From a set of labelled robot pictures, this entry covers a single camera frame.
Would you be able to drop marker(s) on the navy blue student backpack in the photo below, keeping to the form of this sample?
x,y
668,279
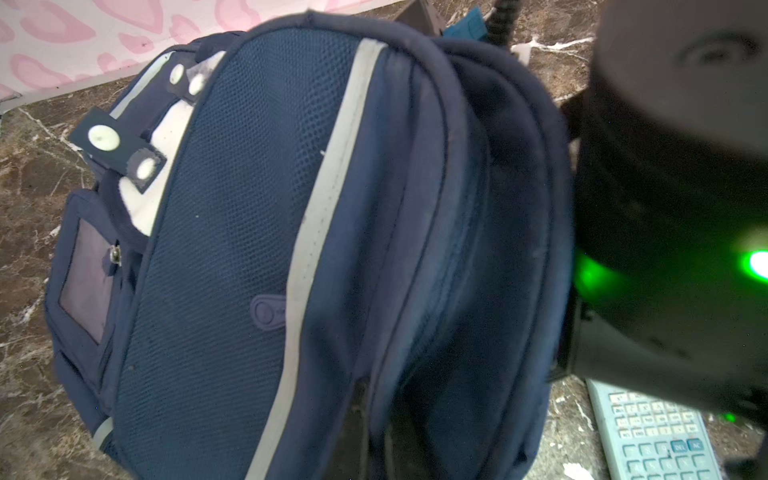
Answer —
x,y
282,212

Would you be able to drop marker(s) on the light blue calculator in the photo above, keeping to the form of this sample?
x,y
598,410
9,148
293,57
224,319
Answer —
x,y
648,438

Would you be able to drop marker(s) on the light blue pencil pouch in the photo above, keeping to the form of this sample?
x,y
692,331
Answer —
x,y
471,27

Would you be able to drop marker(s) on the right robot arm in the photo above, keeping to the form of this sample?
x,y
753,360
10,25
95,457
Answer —
x,y
670,272

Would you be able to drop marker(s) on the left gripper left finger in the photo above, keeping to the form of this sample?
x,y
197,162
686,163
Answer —
x,y
349,458

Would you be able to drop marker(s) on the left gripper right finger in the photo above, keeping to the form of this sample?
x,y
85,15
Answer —
x,y
404,455

